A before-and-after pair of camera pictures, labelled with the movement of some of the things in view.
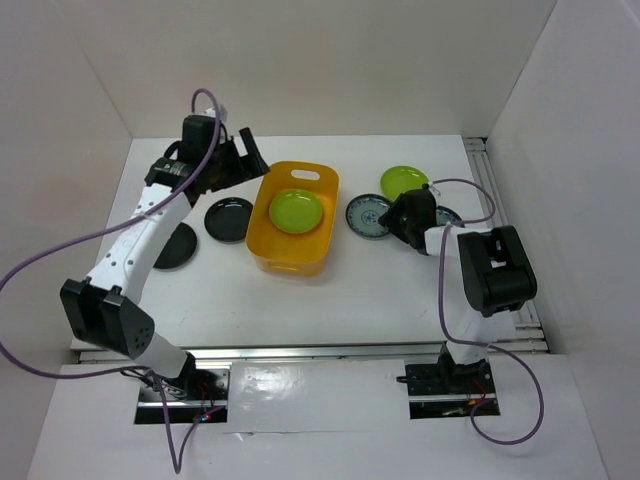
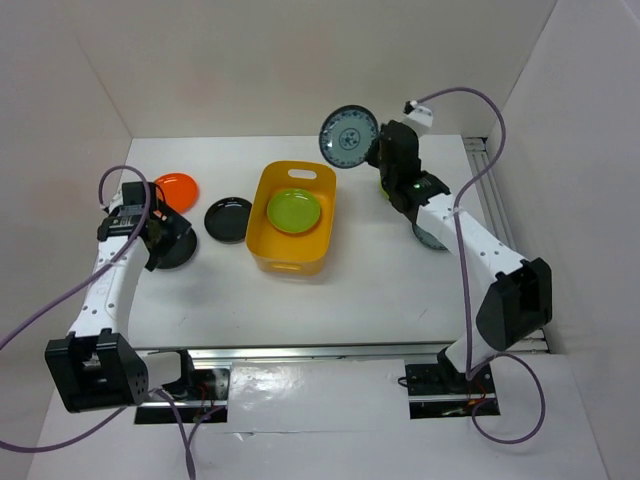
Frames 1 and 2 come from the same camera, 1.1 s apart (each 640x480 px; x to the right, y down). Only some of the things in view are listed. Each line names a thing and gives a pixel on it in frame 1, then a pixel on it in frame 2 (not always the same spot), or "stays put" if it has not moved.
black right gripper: (390, 218) -> (371, 155)
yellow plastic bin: (278, 253) stays put
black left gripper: (240, 170) -> (173, 225)
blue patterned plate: (363, 213) -> (346, 136)
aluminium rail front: (277, 352) stays put
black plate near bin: (227, 219) stays put
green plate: (295, 211) stays put
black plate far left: (180, 249) stays put
